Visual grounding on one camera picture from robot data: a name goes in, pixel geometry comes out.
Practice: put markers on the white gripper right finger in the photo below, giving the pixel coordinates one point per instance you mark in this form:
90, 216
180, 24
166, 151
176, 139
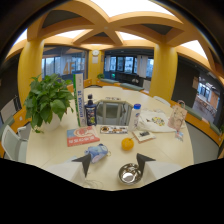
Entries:
159, 168

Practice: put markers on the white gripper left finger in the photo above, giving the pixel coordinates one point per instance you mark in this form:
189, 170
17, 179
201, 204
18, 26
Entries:
68, 170

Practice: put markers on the dark blue shower gel bottle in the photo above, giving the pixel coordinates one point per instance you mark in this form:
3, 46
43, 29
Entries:
90, 113

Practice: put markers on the steel bowl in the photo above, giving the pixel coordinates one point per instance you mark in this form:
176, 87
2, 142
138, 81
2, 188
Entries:
130, 173

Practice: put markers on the blue plush pouch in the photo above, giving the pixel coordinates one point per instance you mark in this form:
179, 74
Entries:
97, 152

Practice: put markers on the small white booklet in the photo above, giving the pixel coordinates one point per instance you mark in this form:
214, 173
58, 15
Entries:
143, 135

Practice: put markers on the red book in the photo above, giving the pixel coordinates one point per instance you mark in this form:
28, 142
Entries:
82, 135

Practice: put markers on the small blue card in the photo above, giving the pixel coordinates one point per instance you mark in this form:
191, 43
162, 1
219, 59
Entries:
179, 135

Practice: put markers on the orange fruit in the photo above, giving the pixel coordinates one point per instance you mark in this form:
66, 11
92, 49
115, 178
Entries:
127, 144

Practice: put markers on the white printed tote bag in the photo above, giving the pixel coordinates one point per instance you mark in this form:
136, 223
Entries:
155, 121

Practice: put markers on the white plant pot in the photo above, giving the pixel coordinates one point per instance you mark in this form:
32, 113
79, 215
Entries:
52, 123

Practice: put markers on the pink patterned gift bag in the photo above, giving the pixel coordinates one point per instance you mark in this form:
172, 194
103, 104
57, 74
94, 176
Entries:
177, 117

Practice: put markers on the white bottle with blue cap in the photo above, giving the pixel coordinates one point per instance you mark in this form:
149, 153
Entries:
134, 117

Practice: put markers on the flat printed card packet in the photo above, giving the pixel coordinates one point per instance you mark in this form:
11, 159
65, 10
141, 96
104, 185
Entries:
113, 129

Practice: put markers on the white chair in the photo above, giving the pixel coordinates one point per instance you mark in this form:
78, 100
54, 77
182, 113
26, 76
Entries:
13, 141

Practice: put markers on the tall white green box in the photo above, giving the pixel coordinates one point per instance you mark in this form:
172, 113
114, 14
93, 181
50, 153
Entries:
80, 99

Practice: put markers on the green potted plant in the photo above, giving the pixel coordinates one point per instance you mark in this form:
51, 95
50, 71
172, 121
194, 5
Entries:
48, 99

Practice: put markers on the round wall clock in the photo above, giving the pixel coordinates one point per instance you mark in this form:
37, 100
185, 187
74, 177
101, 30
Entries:
95, 52

